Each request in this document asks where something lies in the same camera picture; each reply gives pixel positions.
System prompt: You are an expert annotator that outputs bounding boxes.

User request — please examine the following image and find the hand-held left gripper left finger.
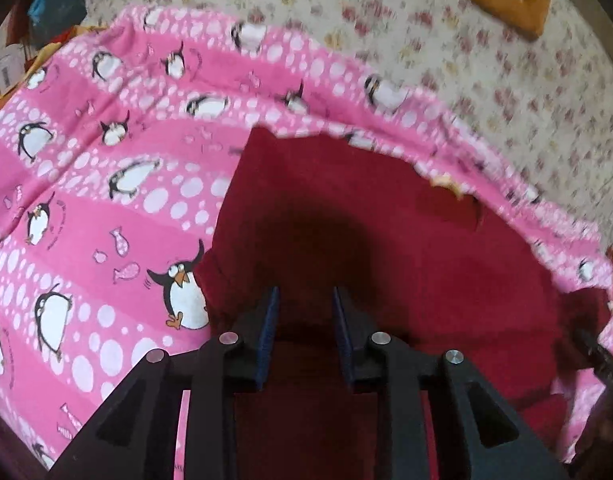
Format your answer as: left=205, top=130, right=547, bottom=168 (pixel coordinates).
left=46, top=286, right=282, bottom=480

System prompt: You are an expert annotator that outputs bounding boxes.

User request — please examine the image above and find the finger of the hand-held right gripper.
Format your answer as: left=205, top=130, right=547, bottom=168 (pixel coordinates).
left=571, top=327, right=613, bottom=396

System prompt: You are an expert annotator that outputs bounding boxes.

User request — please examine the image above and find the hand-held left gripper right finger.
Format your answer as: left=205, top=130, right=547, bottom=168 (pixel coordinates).
left=333, top=286, right=572, bottom=480

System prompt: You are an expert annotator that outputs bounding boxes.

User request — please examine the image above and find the dark red garment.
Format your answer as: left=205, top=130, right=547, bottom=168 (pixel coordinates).
left=194, top=125, right=612, bottom=480

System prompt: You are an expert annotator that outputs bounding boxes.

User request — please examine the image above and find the pink penguin print blanket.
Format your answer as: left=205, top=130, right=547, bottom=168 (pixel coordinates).
left=0, top=2, right=613, bottom=472

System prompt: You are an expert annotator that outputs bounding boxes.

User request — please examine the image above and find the floral bed sheet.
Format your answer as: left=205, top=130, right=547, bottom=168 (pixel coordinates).
left=84, top=0, right=613, bottom=241

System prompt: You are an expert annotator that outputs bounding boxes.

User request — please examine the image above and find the blue plastic bag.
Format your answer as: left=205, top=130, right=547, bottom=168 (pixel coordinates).
left=26, top=0, right=87, bottom=36

